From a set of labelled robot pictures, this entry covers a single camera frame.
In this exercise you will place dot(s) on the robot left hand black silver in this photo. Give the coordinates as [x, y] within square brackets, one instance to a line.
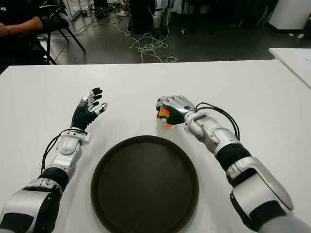
[81, 116]

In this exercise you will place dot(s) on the robot right hand black silver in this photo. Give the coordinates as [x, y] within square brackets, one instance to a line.
[179, 109]

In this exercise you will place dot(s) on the multicoloured Rubik's cube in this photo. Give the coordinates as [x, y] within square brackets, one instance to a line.
[164, 114]

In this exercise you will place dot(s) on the robot left arm silver black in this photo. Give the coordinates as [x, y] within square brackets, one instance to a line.
[58, 157]

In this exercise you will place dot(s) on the robot right arm silver black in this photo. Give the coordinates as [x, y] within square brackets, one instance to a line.
[243, 165]

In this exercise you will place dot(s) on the person's bare forearm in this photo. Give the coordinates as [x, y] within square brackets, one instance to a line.
[22, 25]

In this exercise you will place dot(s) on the dark brown round plate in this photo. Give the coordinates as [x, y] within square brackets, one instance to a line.
[145, 187]

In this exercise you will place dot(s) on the white humanoid robot legs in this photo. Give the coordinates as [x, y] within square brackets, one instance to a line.
[161, 14]

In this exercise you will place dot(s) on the black folding chair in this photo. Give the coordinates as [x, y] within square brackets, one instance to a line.
[57, 23]

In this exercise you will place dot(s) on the tall black box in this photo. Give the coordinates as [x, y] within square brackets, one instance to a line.
[142, 15]

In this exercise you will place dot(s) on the white glass display case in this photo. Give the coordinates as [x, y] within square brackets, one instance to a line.
[73, 9]

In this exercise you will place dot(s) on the white side table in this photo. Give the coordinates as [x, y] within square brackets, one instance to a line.
[295, 61]

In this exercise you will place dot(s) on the seated person in black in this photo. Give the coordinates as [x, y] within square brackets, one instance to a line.
[14, 8]

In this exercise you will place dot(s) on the small white floor object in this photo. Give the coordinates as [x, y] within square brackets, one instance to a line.
[300, 36]

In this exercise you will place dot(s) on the white cabinet with black base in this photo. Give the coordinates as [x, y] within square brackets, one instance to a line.
[291, 12]

